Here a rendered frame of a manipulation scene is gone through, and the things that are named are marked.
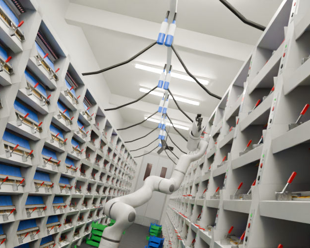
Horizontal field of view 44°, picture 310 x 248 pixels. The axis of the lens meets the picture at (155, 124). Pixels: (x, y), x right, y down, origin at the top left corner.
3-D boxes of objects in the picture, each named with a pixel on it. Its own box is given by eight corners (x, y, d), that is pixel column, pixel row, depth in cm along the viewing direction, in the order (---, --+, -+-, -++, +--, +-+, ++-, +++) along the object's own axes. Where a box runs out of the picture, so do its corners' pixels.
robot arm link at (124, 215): (111, 237, 251) (121, 201, 254) (130, 246, 238) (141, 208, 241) (97, 235, 242) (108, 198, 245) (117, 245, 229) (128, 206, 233)
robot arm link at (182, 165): (194, 177, 279) (209, 140, 288) (173, 169, 282) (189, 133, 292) (194, 180, 287) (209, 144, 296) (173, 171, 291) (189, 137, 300)
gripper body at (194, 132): (198, 129, 292) (201, 118, 285) (201, 138, 285) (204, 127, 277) (189, 129, 291) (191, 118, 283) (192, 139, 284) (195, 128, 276)
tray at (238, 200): (252, 214, 131) (250, 172, 133) (223, 209, 190) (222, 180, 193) (313, 213, 130) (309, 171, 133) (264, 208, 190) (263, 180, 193)
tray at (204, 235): (211, 248, 196) (210, 228, 197) (199, 236, 255) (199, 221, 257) (251, 247, 196) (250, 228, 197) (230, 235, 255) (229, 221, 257)
